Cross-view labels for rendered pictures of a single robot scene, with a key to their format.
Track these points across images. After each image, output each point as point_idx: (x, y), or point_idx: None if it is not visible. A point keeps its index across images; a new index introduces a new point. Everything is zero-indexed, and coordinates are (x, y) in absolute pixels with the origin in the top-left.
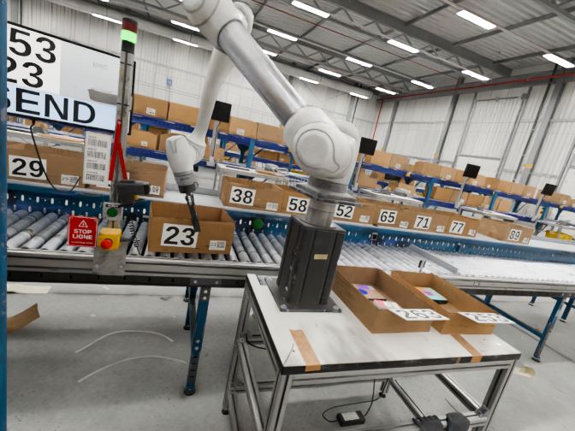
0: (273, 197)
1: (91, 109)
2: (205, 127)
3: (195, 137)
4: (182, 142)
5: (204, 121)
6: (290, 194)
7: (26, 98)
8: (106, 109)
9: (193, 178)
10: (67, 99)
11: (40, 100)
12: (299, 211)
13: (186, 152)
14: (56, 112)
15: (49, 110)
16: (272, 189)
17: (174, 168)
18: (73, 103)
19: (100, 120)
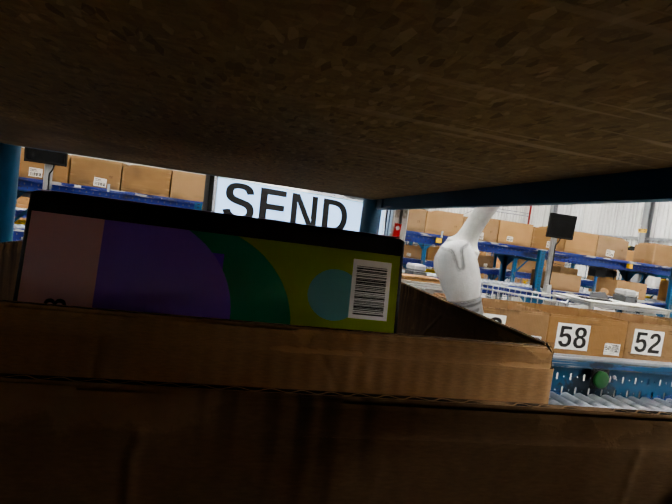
0: (533, 327)
1: (342, 211)
2: (485, 224)
3: (468, 240)
4: (471, 251)
5: (489, 213)
6: (560, 319)
7: (272, 203)
8: (360, 207)
9: (482, 308)
10: (316, 198)
11: (287, 203)
12: (574, 347)
13: (477, 267)
14: (302, 219)
15: (295, 218)
16: (531, 312)
17: (456, 295)
18: (323, 204)
19: (352, 225)
